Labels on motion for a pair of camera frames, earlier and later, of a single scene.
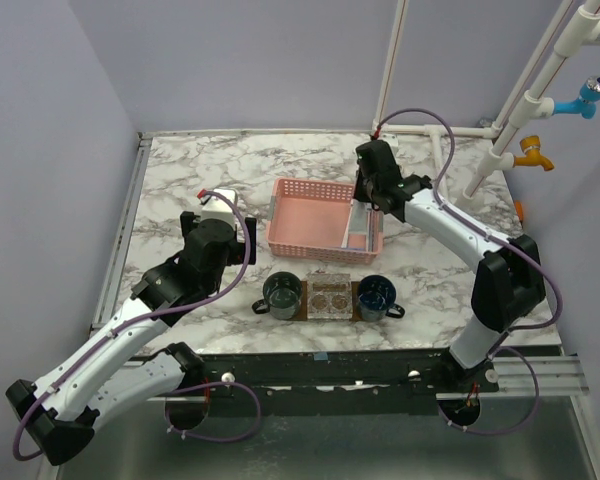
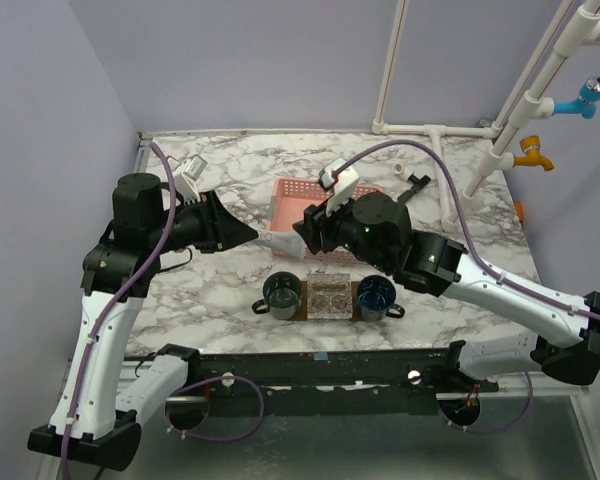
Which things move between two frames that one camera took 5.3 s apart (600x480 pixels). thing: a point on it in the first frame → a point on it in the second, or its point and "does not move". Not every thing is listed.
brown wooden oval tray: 302,314 does not move
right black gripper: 362,194 → 311,235
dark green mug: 282,293 does not move
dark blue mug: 376,296 does not move
